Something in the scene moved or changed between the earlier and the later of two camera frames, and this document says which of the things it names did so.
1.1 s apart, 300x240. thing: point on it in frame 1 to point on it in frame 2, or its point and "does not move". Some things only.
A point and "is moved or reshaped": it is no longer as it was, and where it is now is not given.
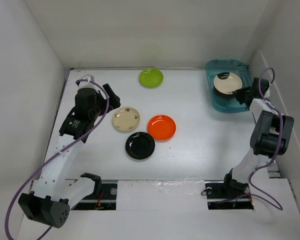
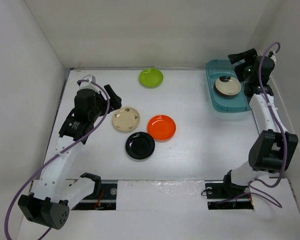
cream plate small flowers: (125, 119) does not move
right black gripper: (238, 95) to (235, 58)
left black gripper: (114, 100) does not move
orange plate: (162, 127) does not move
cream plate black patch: (227, 82) is moved or reshaped
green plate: (151, 78) does not move
